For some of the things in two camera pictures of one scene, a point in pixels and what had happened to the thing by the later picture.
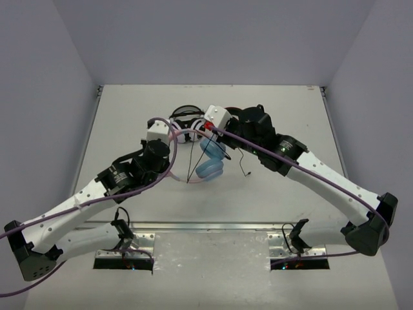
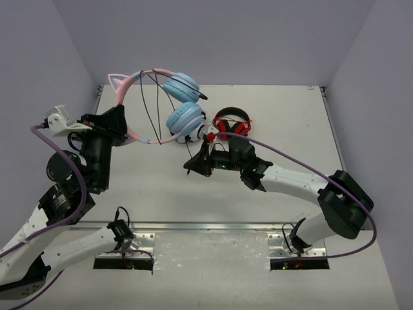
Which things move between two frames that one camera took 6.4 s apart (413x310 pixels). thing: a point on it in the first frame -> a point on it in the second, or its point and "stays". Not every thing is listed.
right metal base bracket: (278, 248) stays
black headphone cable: (212, 137) -> (199, 94)
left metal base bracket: (146, 243) stays
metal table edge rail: (173, 225) stays
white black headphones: (188, 122) stays
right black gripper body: (232, 142) -> (222, 159)
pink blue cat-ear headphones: (211, 168) -> (186, 119)
